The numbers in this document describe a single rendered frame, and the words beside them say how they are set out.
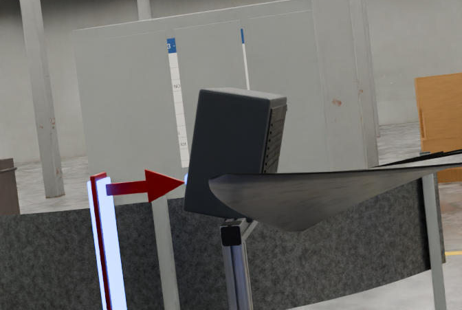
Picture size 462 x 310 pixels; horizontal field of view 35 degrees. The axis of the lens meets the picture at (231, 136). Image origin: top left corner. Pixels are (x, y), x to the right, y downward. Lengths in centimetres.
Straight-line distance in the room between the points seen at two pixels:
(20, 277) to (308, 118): 442
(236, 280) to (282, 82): 550
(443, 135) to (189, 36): 335
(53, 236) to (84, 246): 10
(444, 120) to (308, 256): 631
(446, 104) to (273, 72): 268
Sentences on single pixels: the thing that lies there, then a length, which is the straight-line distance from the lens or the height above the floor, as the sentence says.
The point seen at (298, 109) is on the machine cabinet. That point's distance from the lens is 650.
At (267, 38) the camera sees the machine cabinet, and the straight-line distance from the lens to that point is 654.
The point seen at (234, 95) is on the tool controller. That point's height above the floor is 124.
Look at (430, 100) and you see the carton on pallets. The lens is 853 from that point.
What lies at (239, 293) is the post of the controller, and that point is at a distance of 107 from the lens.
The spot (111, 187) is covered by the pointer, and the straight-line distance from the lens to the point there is 52.
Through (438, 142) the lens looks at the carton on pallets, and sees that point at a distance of 858.
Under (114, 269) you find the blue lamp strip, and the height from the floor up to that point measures 112.
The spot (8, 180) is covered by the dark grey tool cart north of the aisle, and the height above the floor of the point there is 69.
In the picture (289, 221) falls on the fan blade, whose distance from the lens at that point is 58.
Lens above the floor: 123
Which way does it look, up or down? 3 degrees down
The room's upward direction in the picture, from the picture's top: 7 degrees counter-clockwise
